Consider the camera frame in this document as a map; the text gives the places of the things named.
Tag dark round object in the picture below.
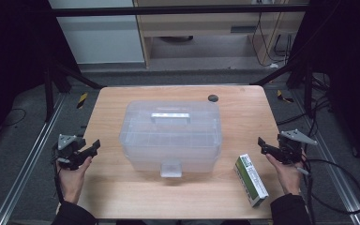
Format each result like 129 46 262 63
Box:
158 35 195 44

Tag thin black floor cable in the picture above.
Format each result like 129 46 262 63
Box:
0 107 27 128

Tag clear plastic storage box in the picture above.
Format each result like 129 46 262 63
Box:
118 99 223 179

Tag green white carton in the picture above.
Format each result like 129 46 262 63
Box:
233 153 270 208

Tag yellow black tape marker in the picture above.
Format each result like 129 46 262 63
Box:
76 92 89 110
276 89 294 104

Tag person's left hand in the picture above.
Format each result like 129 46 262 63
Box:
55 156 93 204

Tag black cables under desk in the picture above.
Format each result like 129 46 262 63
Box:
251 12 294 68

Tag aluminium floor rail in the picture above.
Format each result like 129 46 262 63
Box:
0 93 67 225
290 90 360 225

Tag black metal frame stand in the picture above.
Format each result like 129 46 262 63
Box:
43 59 104 123
249 59 315 119

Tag dark curtain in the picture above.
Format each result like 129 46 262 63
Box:
0 0 81 151
289 0 360 173

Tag person's right hand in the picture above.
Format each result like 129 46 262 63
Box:
265 149 308 196

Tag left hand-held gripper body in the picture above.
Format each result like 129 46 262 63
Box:
52 133 90 172

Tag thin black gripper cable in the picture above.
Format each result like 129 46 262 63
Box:
52 154 66 204

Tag light wooden desk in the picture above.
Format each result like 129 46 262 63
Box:
133 0 308 68

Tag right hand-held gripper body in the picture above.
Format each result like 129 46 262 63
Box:
275 128 319 165

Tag white cabinet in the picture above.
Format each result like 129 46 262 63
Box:
48 0 145 65

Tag black horizontal frame bar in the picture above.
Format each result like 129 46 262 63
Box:
48 4 308 17

